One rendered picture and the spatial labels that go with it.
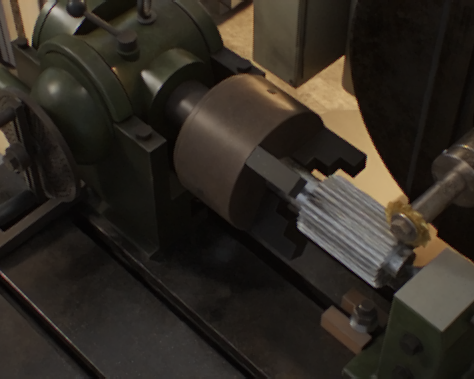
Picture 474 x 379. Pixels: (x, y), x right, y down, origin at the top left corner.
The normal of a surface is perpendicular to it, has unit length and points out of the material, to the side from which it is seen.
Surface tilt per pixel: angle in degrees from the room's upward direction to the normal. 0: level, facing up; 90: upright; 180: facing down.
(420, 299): 0
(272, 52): 90
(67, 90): 23
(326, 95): 0
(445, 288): 0
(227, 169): 54
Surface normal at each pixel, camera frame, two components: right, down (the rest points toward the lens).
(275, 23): -0.71, 0.53
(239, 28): 0.00, -0.65
